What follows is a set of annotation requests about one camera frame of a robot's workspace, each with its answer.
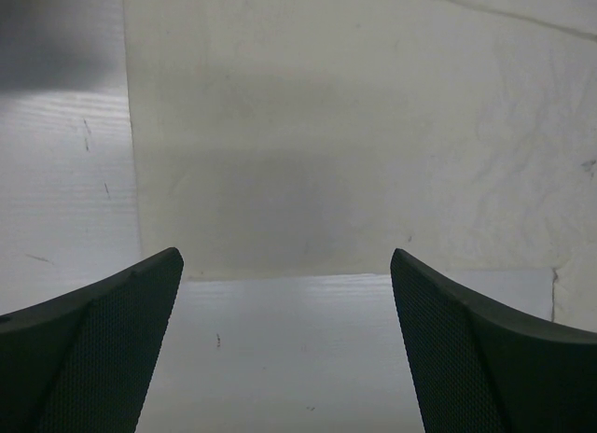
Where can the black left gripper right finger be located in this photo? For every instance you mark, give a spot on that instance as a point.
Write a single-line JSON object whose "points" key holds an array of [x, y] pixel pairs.
{"points": [[478, 365]]}

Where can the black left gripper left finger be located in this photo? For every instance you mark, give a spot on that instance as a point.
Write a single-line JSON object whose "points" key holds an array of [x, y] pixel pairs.
{"points": [[83, 362]]}

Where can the white t shirt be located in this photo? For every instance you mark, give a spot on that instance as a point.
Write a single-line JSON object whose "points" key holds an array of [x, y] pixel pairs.
{"points": [[312, 137]]}

